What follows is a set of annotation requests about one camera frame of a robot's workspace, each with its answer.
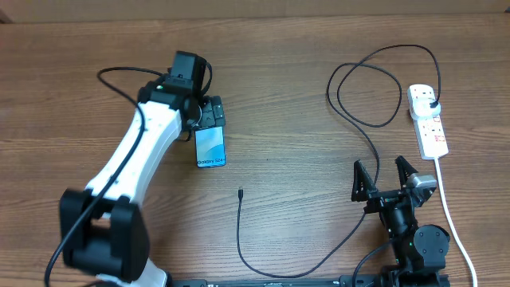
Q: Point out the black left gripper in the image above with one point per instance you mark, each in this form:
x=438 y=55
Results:
x=212 y=112

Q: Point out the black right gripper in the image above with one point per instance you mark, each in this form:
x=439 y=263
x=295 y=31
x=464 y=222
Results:
x=380 y=198

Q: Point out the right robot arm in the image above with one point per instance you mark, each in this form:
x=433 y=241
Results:
x=419 y=251

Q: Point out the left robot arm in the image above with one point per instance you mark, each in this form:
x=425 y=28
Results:
x=102 y=229

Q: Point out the white charger plug adapter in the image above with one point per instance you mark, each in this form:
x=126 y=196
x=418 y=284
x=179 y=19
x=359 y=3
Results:
x=421 y=109

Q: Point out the blue screen Galaxy smartphone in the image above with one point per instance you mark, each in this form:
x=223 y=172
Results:
x=210 y=147

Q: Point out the white power strip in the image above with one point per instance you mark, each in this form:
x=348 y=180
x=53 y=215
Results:
x=429 y=132

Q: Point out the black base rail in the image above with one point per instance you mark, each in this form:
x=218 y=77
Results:
x=275 y=283

